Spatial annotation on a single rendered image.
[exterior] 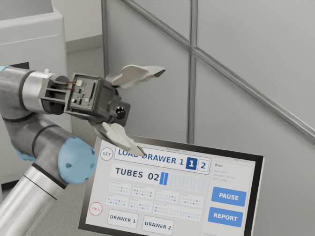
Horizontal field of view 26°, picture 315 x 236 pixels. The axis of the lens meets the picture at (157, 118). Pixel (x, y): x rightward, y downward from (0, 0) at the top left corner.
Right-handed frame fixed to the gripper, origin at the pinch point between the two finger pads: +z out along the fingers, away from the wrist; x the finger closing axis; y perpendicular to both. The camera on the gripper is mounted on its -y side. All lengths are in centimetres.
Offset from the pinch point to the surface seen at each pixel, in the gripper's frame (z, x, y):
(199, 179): -25, -5, -86
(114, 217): -47, -21, -81
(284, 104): -21, 32, -141
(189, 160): -29, 0, -85
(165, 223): -32, -20, -84
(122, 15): -139, 80, -206
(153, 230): -35, -22, -84
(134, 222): -41, -21, -82
